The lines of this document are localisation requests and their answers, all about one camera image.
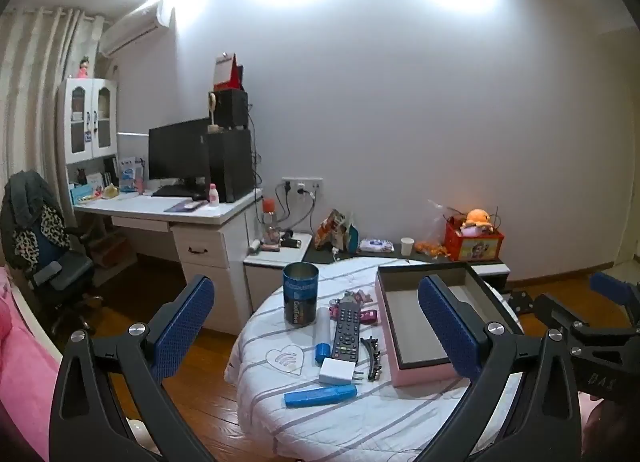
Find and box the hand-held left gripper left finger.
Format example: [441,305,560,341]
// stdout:
[48,274,216,462]

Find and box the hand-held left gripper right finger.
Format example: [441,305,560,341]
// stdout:
[417,274,586,462]

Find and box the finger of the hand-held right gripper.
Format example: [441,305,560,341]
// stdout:
[589,272,640,310]
[534,293,640,343]

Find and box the black hair clip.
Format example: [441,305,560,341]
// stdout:
[361,335,383,382]

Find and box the black remote control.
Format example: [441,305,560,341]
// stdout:
[331,302,362,363]

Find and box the bunch of keys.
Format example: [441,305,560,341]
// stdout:
[328,290,372,319]

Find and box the white charger plug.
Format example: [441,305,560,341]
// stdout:
[318,356,362,387]

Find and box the blue and black tin can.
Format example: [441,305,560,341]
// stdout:
[283,262,320,327]

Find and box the translucent tube with blue cap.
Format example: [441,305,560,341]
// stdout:
[314,319,333,367]

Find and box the blue highlighter pen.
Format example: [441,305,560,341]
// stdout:
[284,384,359,409]

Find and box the pile of oranges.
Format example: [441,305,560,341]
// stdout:
[415,239,448,259]

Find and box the red cartoon storage box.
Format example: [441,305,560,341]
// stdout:
[445,216,506,263]

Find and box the black and white side shelf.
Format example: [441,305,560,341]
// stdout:
[302,247,513,289]

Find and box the white nightstand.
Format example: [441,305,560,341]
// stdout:
[243,232,313,315]

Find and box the wet wipes pack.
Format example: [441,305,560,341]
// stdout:
[359,238,396,254]

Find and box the orange plush toy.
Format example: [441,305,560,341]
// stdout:
[460,208,496,235]

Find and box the clear plastic bag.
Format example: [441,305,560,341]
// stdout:
[427,199,468,243]

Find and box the purple mouse pad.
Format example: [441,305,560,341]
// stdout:
[164,199,210,213]

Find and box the white desk with drawers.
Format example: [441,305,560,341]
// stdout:
[74,187,263,335]

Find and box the black office chair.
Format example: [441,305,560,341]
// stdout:
[0,169,103,338]

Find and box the white quilt with purple stripes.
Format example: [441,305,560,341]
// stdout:
[224,256,526,462]

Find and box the clear bottle with red cap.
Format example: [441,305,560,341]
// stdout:
[262,198,281,245]

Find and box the orange snack bag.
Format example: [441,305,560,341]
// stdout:
[314,209,351,250]

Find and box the blue and white packet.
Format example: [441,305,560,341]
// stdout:
[118,156,140,192]

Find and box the black computer tower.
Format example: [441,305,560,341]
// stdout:
[207,128,255,204]

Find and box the pink blanket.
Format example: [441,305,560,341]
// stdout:
[0,266,63,462]

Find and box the black computer monitor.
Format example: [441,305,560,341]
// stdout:
[148,118,211,195]

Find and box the leopard print clothing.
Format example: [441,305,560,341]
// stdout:
[0,169,71,273]

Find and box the wooden figure ornament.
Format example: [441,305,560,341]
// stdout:
[207,91,223,134]

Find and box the black speaker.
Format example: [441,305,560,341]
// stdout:
[215,89,249,130]

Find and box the white hutch cabinet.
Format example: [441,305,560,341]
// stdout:
[57,78,121,203]

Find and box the red desk calendar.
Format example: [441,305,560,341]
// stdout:
[214,53,245,92]

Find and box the beige curtain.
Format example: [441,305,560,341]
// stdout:
[0,7,108,253]

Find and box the white air conditioner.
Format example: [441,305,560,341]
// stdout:
[98,0,165,55]

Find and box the black mounting bracket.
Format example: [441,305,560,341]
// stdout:
[505,290,535,315]

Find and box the black power cable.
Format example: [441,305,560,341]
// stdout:
[277,184,317,235]

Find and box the white wall socket strip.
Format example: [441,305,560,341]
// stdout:
[281,177,325,195]

